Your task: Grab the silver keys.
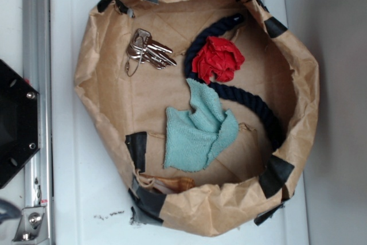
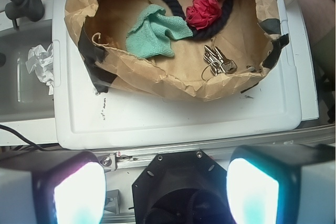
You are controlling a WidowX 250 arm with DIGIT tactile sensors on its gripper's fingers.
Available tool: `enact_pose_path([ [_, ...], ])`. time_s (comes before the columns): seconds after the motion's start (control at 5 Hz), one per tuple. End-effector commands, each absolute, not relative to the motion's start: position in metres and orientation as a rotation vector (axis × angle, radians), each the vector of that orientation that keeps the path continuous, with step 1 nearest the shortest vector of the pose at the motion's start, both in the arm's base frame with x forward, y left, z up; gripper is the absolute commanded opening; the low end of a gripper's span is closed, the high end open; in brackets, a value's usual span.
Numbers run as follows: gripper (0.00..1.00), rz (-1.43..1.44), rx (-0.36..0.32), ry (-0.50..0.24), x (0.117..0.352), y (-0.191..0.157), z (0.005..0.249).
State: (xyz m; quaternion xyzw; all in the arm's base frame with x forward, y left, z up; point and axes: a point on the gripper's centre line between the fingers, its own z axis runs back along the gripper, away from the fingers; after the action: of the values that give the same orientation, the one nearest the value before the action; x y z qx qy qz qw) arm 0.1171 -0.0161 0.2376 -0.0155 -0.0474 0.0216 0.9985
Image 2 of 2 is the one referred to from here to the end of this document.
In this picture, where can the crumpled white paper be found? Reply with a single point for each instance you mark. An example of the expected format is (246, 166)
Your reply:
(41, 62)

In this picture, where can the silver corner bracket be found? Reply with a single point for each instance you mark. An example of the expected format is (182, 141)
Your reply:
(108, 162)

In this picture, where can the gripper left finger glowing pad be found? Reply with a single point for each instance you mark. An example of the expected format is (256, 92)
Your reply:
(68, 187)

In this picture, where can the black clamp knob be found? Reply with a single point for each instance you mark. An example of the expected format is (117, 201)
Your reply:
(32, 9)

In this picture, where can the teal microfiber cloth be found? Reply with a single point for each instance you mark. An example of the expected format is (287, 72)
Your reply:
(153, 32)

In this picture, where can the brown paper bag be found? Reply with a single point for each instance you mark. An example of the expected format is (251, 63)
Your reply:
(251, 38)

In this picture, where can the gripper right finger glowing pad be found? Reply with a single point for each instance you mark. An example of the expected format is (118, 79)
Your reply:
(282, 184)

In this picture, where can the red crumpled paper ball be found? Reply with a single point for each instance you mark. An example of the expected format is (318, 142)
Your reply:
(203, 13)

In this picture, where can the white plastic tray lid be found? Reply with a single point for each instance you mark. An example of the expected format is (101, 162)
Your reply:
(87, 119)

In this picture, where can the silver keys bunch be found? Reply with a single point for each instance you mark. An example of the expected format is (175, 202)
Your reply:
(217, 62)

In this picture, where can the grey plastic bin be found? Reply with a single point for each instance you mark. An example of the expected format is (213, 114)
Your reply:
(23, 96)

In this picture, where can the black octagonal mount plate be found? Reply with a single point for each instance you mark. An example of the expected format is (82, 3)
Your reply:
(182, 187)

